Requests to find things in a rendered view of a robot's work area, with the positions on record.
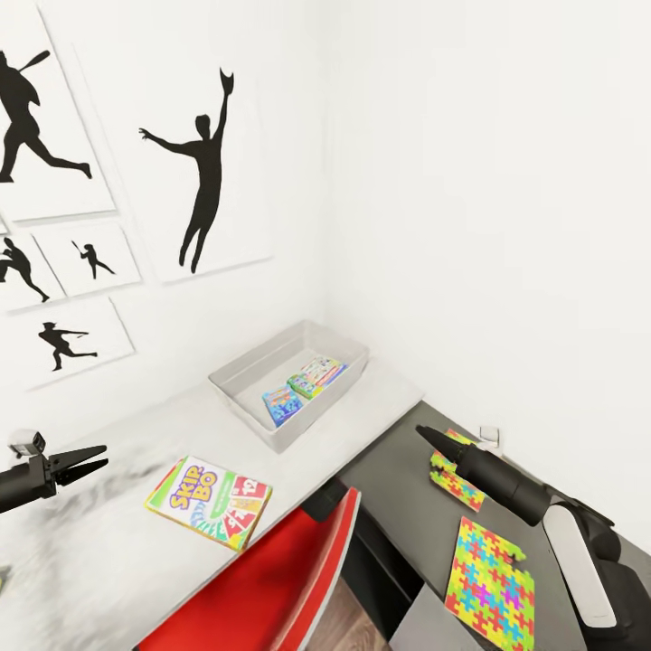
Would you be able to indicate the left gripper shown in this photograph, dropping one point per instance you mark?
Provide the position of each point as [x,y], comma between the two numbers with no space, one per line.
[38,479]

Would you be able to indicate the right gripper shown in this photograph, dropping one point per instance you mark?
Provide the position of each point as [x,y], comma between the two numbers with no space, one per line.
[489,473]

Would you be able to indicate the board game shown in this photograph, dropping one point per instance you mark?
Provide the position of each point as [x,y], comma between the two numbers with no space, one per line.
[220,505]
[282,404]
[315,376]

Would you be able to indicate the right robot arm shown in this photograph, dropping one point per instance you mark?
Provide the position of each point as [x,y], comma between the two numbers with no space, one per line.
[610,601]

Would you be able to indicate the jigsaw puzzle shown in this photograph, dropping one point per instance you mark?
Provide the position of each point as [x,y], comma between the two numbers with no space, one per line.
[486,594]
[449,479]

